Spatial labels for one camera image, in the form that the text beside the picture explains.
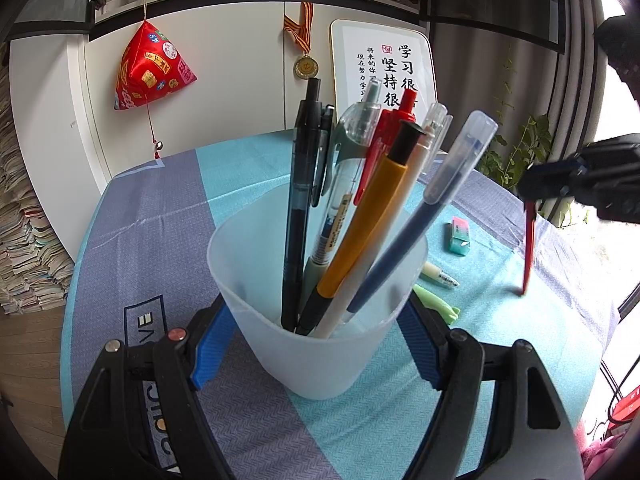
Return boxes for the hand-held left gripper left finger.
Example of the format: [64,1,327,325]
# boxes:
[57,294,237,480]

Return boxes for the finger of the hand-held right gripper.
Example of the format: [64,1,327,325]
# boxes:
[516,152,588,203]

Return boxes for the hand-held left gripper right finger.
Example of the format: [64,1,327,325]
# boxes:
[397,287,586,480]

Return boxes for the slim red pen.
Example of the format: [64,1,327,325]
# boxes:
[520,199,538,297]

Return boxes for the translucent plastic cup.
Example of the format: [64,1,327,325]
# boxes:
[206,182,430,401]

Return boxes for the clear capped pen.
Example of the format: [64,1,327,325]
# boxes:
[422,102,455,161]

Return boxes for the blue pen with clear cap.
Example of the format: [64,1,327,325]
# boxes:
[346,110,499,313]

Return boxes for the yellow and black pen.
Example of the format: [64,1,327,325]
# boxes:
[295,121,426,336]

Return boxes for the red pen with white barrel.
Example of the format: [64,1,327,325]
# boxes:
[352,89,418,206]

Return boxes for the grey clear pen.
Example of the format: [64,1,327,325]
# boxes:
[357,77,383,111]

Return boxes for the clear pen with green clip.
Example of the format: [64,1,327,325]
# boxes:
[299,101,382,311]

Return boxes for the dark slim pen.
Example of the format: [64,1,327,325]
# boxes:
[311,104,337,208]

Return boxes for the small green stationery item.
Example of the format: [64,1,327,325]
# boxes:
[412,284,461,322]

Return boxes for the green potted plant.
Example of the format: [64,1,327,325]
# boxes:
[475,45,576,231]

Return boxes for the white highlighter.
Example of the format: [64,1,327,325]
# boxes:
[420,260,460,291]

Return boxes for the pink and green eraser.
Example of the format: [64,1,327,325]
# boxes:
[444,216,472,257]

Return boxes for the grey curtain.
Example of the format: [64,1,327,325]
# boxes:
[550,0,601,161]

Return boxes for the blue and grey tablecloth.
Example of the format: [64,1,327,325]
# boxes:
[60,130,626,480]

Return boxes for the pile of papers at left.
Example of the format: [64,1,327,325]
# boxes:
[0,45,76,316]

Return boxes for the pink cloth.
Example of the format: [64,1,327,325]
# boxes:
[585,430,636,480]

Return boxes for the framed calligraphy sign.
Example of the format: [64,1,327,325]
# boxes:
[328,19,437,121]

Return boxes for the medal with striped ribbon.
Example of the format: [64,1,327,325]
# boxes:
[282,1,321,81]

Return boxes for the red hanging pyramid ornament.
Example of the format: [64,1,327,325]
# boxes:
[112,20,197,166]

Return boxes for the white wall cabinet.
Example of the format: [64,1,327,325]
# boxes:
[10,0,436,196]

